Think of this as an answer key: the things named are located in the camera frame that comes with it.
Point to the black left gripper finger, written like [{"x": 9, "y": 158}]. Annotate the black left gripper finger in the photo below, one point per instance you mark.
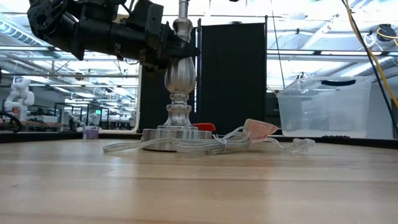
[{"x": 183, "y": 51}]

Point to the silver table lamp base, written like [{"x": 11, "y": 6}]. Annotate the silver table lamp base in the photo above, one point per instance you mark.
[{"x": 180, "y": 74}]

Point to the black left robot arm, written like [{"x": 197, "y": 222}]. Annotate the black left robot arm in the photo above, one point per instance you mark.
[{"x": 90, "y": 34}]

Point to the black partition panel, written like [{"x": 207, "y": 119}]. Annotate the black partition panel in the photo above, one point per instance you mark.
[
  {"x": 233, "y": 77},
  {"x": 152, "y": 102}
]

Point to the red stapler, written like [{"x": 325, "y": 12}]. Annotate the red stapler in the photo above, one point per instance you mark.
[{"x": 206, "y": 127}]

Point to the clear plastic storage bin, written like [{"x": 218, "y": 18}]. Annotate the clear plastic storage bin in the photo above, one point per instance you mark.
[{"x": 326, "y": 109}]

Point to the black aluminium table frame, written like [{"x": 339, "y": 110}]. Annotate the black aluminium table frame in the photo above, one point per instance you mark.
[{"x": 46, "y": 136}]

